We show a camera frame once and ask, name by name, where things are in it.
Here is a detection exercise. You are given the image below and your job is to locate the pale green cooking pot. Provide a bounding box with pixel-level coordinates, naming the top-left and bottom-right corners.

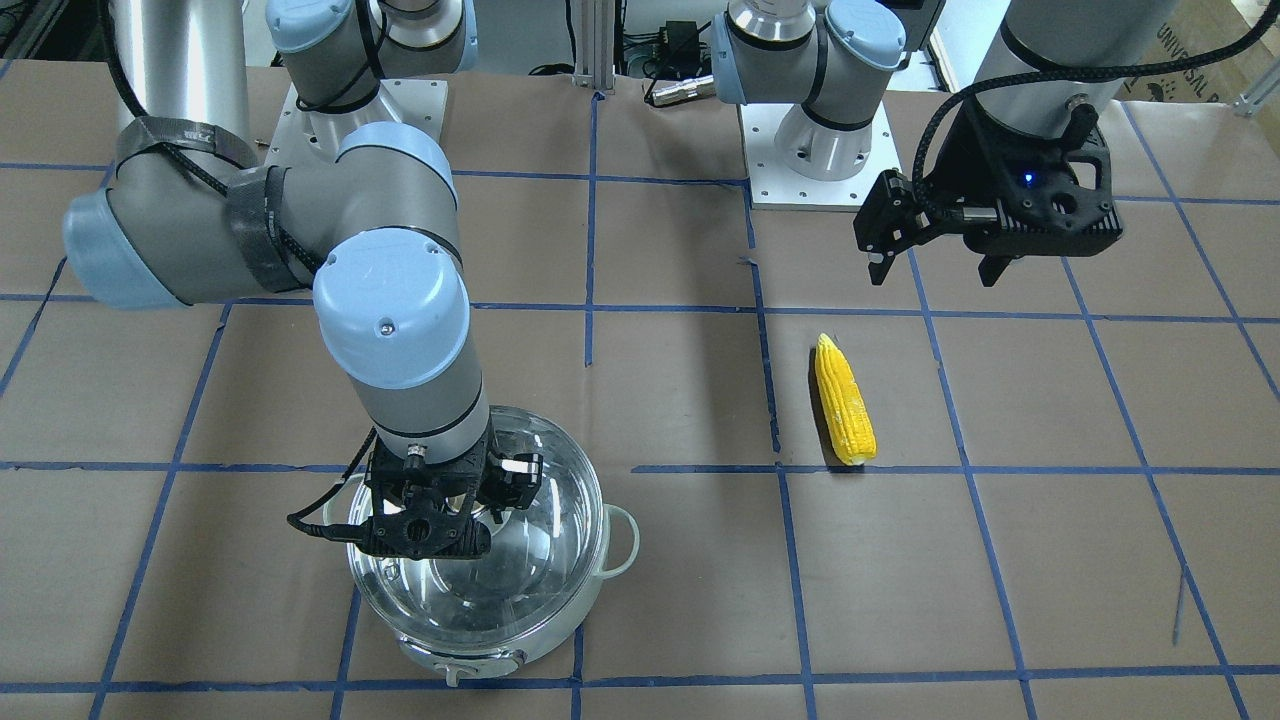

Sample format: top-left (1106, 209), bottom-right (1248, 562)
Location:
top-left (326, 405), bottom-right (640, 685)

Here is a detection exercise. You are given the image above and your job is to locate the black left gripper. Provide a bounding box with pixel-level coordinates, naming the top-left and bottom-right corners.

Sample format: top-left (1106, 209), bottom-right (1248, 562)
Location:
top-left (852, 97), bottom-right (1082, 288)

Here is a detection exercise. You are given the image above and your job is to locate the yellow corn cob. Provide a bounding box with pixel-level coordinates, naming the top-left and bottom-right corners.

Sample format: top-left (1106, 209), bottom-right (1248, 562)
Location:
top-left (814, 333), bottom-right (878, 466)

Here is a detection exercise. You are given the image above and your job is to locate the cardboard box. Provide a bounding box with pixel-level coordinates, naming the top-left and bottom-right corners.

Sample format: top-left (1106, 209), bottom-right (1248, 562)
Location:
top-left (1120, 0), bottom-right (1280, 106)

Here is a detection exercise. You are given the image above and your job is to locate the black cable bundle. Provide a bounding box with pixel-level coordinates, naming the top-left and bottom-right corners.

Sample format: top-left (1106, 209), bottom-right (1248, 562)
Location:
top-left (525, 0), bottom-right (721, 106)

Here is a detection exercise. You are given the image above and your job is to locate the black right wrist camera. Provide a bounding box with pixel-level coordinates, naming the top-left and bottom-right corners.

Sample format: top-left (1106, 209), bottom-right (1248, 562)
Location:
top-left (349, 489), bottom-right (492, 560)

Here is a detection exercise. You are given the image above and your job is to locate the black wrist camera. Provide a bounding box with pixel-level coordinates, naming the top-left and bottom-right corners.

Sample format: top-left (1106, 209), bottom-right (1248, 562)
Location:
top-left (349, 489), bottom-right (492, 560)
top-left (965, 105), bottom-right (1126, 259)

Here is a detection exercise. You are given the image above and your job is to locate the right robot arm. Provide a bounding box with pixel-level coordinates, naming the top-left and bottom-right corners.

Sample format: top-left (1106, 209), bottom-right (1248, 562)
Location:
top-left (63, 1), bottom-right (538, 520)

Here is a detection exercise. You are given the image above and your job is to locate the brown paper table cover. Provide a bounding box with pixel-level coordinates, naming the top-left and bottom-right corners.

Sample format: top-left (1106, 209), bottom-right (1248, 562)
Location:
top-left (1, 61), bottom-right (1279, 719)

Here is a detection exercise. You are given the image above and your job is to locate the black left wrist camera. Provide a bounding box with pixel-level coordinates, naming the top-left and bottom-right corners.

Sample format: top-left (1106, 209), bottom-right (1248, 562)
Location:
top-left (965, 105), bottom-right (1126, 259)

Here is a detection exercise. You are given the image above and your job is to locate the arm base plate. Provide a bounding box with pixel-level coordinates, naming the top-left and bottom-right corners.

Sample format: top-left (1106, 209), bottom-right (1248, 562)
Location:
top-left (262, 79), bottom-right (449, 167)
top-left (739, 102), bottom-right (901, 211)

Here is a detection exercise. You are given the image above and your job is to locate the aluminium frame post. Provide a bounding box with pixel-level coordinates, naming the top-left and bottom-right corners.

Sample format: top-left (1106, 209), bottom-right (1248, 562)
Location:
top-left (570, 1), bottom-right (620, 95)

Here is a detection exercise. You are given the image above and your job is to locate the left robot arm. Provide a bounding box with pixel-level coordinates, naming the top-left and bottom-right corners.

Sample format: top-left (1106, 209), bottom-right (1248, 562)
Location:
top-left (710, 1), bottom-right (1174, 286)

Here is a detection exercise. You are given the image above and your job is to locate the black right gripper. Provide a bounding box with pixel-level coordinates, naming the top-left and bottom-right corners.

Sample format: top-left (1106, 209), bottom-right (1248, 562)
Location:
top-left (367, 421), bottom-right (544, 525)

